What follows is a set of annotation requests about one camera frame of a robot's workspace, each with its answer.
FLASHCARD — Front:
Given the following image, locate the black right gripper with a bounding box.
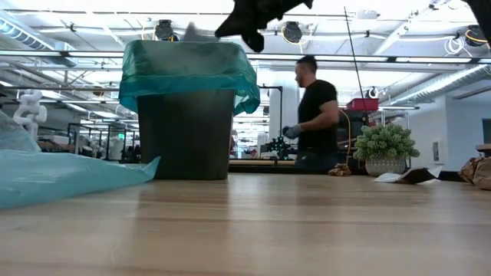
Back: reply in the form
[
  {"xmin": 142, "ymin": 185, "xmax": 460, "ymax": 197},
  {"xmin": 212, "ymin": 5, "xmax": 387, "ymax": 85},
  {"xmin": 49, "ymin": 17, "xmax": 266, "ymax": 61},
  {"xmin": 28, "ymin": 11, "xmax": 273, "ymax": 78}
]
[{"xmin": 214, "ymin": 0, "xmax": 314, "ymax": 54}]

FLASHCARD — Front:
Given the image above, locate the teal trash bag liner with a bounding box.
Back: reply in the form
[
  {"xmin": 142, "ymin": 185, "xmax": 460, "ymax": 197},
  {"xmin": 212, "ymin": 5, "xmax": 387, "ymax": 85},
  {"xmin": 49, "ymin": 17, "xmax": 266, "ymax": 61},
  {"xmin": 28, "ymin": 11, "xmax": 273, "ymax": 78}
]
[{"xmin": 117, "ymin": 39, "xmax": 262, "ymax": 117}]

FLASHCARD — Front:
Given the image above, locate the dark plastic trash bin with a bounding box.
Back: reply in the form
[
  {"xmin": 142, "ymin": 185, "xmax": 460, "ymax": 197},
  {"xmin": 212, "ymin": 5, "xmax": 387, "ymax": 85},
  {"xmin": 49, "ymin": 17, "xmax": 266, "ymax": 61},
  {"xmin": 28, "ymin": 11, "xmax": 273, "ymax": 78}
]
[{"xmin": 137, "ymin": 88, "xmax": 236, "ymax": 181}]

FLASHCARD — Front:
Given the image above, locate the brown paper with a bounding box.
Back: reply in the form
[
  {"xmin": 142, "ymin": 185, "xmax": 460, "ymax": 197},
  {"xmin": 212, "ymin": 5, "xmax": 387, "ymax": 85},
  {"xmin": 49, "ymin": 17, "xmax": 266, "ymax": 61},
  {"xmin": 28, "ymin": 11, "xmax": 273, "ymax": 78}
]
[
  {"xmin": 459, "ymin": 156, "xmax": 491, "ymax": 192},
  {"xmin": 328, "ymin": 163, "xmax": 352, "ymax": 177}
]

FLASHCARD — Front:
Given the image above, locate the white paper scrap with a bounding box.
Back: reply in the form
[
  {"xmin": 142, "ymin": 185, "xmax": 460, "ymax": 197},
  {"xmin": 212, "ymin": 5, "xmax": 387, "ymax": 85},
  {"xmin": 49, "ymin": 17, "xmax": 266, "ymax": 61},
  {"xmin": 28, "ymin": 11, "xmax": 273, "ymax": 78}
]
[{"xmin": 372, "ymin": 165, "xmax": 444, "ymax": 185}]

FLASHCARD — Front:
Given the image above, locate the light blue flat trash bag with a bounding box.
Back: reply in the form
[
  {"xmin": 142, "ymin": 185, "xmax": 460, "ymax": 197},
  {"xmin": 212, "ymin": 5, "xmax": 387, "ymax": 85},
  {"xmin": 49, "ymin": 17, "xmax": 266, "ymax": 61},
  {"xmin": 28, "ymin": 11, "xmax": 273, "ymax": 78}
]
[{"xmin": 0, "ymin": 110, "xmax": 161, "ymax": 211}]

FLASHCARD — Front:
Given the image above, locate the person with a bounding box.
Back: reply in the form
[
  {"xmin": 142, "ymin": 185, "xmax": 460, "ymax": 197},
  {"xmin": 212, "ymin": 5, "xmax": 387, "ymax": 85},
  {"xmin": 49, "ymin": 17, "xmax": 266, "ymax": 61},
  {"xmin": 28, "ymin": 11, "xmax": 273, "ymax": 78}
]
[{"xmin": 282, "ymin": 55, "xmax": 341, "ymax": 174}]

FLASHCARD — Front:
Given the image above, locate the red box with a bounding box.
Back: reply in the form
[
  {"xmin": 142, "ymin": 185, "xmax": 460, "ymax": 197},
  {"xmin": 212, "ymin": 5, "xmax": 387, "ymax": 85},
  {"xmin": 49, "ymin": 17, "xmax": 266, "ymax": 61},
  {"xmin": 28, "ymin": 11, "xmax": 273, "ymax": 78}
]
[{"xmin": 346, "ymin": 97, "xmax": 380, "ymax": 112}]

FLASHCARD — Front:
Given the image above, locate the black monitor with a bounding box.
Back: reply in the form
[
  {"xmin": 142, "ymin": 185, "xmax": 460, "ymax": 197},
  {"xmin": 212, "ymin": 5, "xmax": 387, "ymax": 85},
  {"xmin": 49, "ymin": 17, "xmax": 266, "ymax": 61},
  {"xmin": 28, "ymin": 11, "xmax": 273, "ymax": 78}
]
[{"xmin": 337, "ymin": 110, "xmax": 370, "ymax": 146}]

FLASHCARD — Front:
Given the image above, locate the potted green plant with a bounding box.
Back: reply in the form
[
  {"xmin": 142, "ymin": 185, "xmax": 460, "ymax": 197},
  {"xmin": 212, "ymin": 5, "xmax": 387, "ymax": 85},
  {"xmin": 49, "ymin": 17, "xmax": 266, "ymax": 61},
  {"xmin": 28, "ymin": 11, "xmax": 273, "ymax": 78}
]
[{"xmin": 352, "ymin": 122, "xmax": 421, "ymax": 178}]

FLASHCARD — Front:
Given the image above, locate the black hanging cable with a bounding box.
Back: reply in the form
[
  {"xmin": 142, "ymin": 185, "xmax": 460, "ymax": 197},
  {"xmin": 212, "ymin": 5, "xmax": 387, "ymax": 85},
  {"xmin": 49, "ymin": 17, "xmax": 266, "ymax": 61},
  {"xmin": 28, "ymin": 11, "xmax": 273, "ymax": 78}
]
[{"xmin": 343, "ymin": 6, "xmax": 364, "ymax": 112}]

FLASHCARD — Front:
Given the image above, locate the black aluminium table frame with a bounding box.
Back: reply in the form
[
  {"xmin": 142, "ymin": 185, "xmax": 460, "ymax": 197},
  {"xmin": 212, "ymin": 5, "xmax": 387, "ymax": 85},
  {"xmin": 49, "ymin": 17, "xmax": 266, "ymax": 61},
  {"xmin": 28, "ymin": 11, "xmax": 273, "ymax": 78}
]
[{"xmin": 229, "ymin": 164, "xmax": 476, "ymax": 183}]

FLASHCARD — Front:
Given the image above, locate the yellow hanging cord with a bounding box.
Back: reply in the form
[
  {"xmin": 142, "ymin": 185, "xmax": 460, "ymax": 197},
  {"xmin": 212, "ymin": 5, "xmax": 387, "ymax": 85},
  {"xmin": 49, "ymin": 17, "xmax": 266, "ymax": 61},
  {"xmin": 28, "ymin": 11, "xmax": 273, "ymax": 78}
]
[{"xmin": 337, "ymin": 108, "xmax": 352, "ymax": 166}]

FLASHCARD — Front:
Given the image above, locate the silver air duct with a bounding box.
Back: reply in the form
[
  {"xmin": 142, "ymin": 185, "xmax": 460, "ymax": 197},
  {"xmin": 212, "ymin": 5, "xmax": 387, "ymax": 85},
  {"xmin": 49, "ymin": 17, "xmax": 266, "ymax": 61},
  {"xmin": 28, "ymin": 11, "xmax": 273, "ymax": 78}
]
[
  {"xmin": 0, "ymin": 17, "xmax": 80, "ymax": 69},
  {"xmin": 387, "ymin": 64, "xmax": 491, "ymax": 107}
]

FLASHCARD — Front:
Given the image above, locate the white wall dispenser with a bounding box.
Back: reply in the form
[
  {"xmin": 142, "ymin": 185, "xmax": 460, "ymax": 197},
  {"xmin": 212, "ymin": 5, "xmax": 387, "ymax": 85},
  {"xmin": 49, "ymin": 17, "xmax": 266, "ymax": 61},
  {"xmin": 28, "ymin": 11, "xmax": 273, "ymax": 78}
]
[{"xmin": 432, "ymin": 138, "xmax": 446, "ymax": 165}]

